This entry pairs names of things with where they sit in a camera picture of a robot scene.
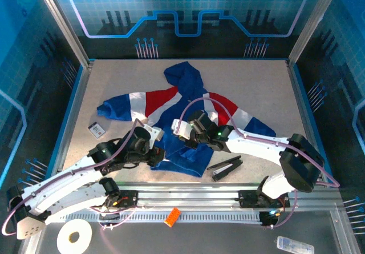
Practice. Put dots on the small white printed card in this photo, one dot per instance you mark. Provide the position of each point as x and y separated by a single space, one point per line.
97 130

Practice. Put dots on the blue red white zip jacket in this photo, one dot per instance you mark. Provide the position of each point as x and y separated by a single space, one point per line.
185 100

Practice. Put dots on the orange toy brick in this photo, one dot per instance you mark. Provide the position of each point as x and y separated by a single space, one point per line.
172 216

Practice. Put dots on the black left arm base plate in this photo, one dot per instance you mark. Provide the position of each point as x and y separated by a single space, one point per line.
128 198

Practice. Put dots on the clear plastic packet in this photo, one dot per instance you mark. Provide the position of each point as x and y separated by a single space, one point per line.
295 245

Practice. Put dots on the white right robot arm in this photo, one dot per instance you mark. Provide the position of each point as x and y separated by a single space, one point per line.
256 145

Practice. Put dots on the aluminium mounting rail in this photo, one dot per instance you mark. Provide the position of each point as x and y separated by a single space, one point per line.
185 192

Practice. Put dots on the white tape roll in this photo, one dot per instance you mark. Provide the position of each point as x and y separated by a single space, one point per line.
65 237

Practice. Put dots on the black controller box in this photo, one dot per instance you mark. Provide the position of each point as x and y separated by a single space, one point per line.
269 218

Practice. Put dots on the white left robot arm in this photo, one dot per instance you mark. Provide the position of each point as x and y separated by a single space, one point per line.
57 185

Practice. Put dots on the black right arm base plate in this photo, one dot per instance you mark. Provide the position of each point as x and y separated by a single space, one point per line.
248 198

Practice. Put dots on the black stapler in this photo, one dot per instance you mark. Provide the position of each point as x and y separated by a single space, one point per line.
225 167

